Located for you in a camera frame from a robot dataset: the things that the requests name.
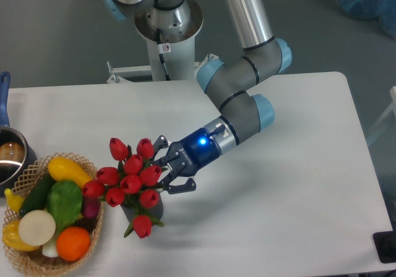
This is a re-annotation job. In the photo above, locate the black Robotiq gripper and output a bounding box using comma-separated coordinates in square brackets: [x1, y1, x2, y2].
[150, 128, 220, 195]

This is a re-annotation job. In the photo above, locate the red tulip bouquet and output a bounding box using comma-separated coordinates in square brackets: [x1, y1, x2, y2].
[82, 137, 163, 239]

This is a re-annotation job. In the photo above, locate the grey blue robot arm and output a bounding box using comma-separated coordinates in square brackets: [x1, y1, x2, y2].
[104, 0, 292, 194]

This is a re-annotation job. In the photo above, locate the dark grey ribbed vase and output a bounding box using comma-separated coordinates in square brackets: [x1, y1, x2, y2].
[121, 191, 163, 222]

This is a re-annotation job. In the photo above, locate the purple red onion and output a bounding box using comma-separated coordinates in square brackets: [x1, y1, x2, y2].
[81, 196, 101, 218]

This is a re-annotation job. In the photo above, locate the yellow squash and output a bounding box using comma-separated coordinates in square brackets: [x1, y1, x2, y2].
[47, 156, 93, 189]

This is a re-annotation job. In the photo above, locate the green lettuce leaf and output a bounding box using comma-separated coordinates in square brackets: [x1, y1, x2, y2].
[46, 180, 82, 236]

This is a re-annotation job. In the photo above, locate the orange fruit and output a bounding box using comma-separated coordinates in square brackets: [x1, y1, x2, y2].
[56, 226, 90, 262]

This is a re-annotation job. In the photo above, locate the dark green cucumber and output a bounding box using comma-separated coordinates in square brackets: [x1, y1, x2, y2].
[19, 173, 56, 218]

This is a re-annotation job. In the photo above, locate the white round radish slice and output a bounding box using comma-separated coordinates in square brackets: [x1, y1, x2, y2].
[18, 210, 56, 246]

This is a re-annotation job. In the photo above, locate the dark blue saucepan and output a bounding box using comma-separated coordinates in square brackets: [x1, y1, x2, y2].
[1, 71, 37, 198]

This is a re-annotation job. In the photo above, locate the woven wicker basket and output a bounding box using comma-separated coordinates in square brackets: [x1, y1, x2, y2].
[1, 153, 104, 276]

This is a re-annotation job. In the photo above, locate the yellow bell pepper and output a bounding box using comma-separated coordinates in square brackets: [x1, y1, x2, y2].
[2, 220, 40, 252]

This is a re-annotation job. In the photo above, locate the black device at edge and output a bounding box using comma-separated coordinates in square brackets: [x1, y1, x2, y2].
[372, 231, 395, 263]

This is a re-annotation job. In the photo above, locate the blue plastic bag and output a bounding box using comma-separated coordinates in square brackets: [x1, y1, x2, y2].
[337, 0, 395, 38]

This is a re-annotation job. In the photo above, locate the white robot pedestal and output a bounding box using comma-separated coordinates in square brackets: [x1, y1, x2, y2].
[106, 0, 220, 84]

